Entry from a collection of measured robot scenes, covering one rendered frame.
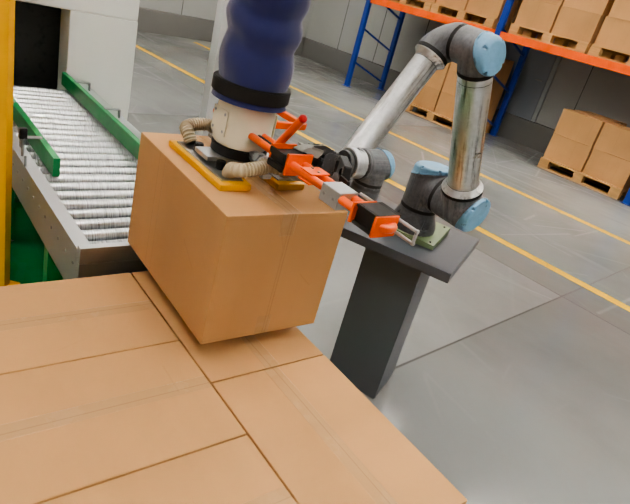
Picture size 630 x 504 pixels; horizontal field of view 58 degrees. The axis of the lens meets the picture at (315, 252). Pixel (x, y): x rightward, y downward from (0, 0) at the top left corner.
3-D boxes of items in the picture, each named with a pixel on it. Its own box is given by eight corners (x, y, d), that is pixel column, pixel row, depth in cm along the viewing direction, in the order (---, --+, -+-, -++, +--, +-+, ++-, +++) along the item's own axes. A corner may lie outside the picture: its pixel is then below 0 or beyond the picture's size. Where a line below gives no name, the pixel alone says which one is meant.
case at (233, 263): (127, 241, 197) (140, 131, 180) (228, 235, 221) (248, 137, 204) (200, 345, 157) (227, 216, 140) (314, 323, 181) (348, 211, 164)
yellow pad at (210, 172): (167, 145, 175) (170, 130, 172) (197, 146, 181) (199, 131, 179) (219, 191, 153) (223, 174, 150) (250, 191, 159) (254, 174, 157)
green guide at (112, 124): (61, 84, 377) (61, 70, 373) (77, 86, 384) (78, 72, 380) (154, 177, 271) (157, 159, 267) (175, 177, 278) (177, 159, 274)
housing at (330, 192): (316, 198, 138) (321, 181, 136) (337, 197, 143) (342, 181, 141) (334, 211, 134) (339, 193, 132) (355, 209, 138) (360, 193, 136)
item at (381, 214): (346, 221, 129) (353, 201, 127) (369, 219, 134) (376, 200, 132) (370, 238, 124) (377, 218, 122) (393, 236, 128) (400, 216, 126)
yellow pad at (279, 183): (221, 147, 187) (224, 133, 184) (247, 148, 193) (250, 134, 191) (276, 190, 164) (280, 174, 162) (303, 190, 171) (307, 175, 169)
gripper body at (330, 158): (300, 167, 160) (332, 168, 168) (317, 179, 155) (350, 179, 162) (306, 141, 157) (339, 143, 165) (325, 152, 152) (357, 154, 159)
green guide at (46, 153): (-32, 75, 344) (-32, 60, 340) (-13, 77, 350) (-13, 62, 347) (33, 177, 238) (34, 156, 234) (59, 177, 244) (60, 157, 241)
